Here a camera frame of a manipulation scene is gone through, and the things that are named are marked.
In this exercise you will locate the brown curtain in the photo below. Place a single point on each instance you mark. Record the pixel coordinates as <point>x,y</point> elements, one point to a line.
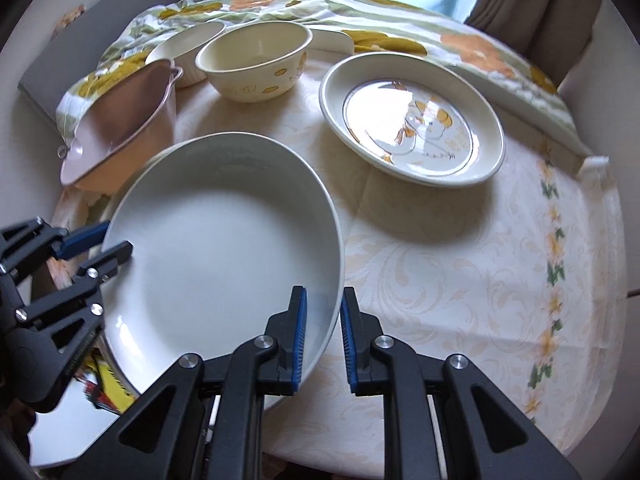
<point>530,5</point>

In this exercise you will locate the cream plate with cat print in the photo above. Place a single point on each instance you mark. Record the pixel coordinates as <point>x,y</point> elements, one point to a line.
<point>410,115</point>

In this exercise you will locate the white ribbed bowl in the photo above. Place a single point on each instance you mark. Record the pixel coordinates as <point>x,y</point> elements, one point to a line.
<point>180,50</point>

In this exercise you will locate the floral blanket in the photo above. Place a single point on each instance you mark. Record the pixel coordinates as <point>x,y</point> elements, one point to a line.
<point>400,25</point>

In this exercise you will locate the cream bowl with orange print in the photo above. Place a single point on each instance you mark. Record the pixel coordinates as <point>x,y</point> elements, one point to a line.
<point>250,60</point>

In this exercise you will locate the large plain white plate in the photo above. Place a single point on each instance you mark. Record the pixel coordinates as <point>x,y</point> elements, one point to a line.
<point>210,250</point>

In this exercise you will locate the yellow snack packet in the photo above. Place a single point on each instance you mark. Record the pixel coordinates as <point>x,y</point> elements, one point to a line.
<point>112,382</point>

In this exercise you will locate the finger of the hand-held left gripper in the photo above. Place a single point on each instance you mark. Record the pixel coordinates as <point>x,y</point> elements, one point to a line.
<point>82,241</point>
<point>112,256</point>

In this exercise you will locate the grey cushion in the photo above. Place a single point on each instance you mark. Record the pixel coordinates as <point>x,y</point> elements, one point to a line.
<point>75,45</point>

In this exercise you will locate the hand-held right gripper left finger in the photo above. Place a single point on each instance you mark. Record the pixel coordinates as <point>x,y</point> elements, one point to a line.
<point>299,340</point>

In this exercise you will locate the white curved rim piece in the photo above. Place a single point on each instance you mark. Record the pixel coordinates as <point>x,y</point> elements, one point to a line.
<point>332,41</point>

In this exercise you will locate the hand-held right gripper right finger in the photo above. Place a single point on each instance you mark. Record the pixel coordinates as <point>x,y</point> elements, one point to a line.
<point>348,350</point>

